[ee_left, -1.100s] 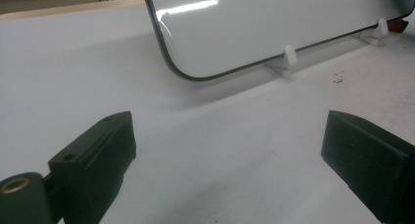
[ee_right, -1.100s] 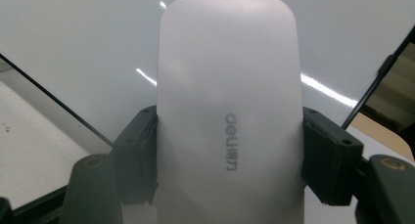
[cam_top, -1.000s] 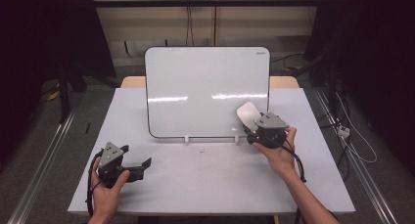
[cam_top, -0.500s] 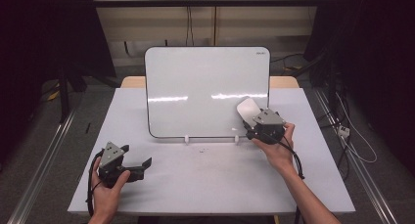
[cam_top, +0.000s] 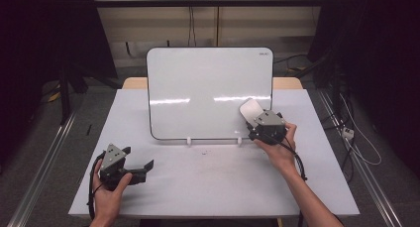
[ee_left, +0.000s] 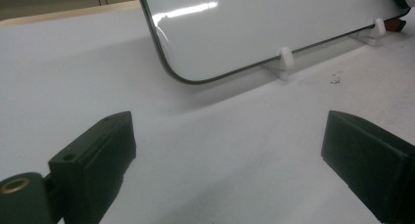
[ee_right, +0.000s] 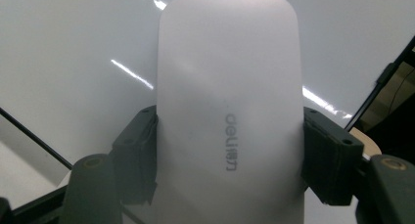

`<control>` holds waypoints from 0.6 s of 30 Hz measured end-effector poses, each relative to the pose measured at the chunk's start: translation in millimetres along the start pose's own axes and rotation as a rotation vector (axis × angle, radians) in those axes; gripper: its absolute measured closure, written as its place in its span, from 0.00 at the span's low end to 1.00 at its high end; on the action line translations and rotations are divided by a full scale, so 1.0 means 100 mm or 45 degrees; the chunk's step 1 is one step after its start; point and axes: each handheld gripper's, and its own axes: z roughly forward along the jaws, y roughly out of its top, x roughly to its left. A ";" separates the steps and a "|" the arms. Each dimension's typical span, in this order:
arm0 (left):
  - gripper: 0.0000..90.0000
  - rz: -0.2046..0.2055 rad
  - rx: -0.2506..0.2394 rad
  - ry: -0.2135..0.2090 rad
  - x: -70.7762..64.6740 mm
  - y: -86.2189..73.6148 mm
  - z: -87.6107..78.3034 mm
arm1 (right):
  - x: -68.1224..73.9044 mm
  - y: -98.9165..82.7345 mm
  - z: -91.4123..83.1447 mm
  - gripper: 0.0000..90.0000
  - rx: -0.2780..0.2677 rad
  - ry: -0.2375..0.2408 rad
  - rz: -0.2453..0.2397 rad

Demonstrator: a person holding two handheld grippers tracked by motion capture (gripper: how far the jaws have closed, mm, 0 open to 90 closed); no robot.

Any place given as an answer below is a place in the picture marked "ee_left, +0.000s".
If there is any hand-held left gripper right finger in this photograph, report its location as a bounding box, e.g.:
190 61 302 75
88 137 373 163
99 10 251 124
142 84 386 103
320 110 415 224

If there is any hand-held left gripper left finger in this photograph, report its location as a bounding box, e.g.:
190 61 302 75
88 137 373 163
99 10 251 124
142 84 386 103
48 110 138 224

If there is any white whiteboard stand clip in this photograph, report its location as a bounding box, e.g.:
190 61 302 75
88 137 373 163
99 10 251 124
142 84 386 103
349 17 388 48
266 46 296 82

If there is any small red object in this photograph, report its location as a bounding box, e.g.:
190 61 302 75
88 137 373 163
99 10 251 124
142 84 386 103
384 17 407 33

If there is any wooden table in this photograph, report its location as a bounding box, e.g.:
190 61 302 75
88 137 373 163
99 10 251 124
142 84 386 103
0 0 142 28

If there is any white whiteboard with black rim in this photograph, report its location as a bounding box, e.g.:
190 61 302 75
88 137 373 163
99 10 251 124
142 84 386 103
134 0 412 86

